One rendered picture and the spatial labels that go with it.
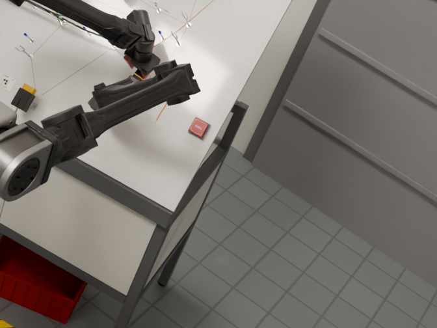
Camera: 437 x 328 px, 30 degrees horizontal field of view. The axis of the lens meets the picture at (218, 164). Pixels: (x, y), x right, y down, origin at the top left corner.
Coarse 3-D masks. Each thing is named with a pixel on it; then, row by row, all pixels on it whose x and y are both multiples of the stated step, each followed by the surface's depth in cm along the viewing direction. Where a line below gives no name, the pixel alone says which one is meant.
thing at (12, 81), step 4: (4, 76) 274; (8, 76) 274; (4, 80) 274; (8, 80) 274; (12, 80) 274; (16, 80) 274; (0, 84) 274; (4, 84) 274; (8, 84) 274; (12, 84) 274; (4, 88) 274; (8, 88) 274; (12, 88) 274
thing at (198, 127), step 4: (196, 120) 265; (200, 120) 265; (192, 124) 265; (196, 124) 265; (200, 124) 265; (204, 124) 265; (208, 124) 265; (192, 128) 265; (196, 128) 265; (200, 128) 265; (204, 128) 264; (192, 132) 265; (196, 132) 265; (200, 132) 264; (204, 132) 265; (200, 136) 264
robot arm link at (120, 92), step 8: (160, 64) 209; (168, 64) 206; (176, 64) 207; (144, 80) 220; (152, 80) 212; (160, 80) 211; (104, 88) 236; (112, 88) 233; (120, 88) 227; (128, 88) 222; (136, 88) 219; (144, 88) 216; (96, 96) 237; (104, 96) 234; (112, 96) 230; (120, 96) 227; (96, 104) 239; (104, 104) 235; (168, 104) 212
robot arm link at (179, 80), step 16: (176, 80) 198; (192, 80) 200; (128, 96) 192; (144, 96) 192; (160, 96) 194; (176, 96) 198; (64, 112) 179; (80, 112) 182; (96, 112) 184; (112, 112) 186; (128, 112) 189; (96, 128) 184; (80, 144) 180; (96, 144) 184; (64, 160) 180
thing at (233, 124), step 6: (240, 102) 310; (234, 108) 309; (240, 108) 308; (246, 108) 308; (234, 114) 310; (240, 114) 309; (234, 120) 311; (240, 120) 310; (228, 126) 313; (234, 126) 312; (228, 132) 315; (234, 132) 314; (222, 138) 317; (228, 138) 316; (222, 144) 318; (228, 144) 317
